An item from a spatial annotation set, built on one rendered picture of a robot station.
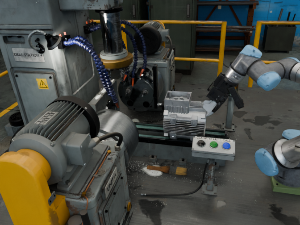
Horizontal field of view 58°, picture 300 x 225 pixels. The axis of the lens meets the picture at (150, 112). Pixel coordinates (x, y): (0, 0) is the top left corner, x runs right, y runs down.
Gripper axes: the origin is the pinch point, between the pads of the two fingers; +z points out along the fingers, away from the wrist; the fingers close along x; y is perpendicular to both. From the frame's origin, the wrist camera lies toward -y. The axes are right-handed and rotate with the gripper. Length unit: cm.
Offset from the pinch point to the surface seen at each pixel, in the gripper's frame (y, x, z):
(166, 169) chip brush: 2.2, 10.0, 33.5
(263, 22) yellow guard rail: -47, -237, -21
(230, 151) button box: -9.7, 22.6, -2.3
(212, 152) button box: -4.1, 23.8, 2.0
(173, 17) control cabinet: 52, -319, 47
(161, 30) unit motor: 43, -69, -2
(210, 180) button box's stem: -13.5, 20.0, 17.2
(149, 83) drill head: 31.5, -27.0, 15.8
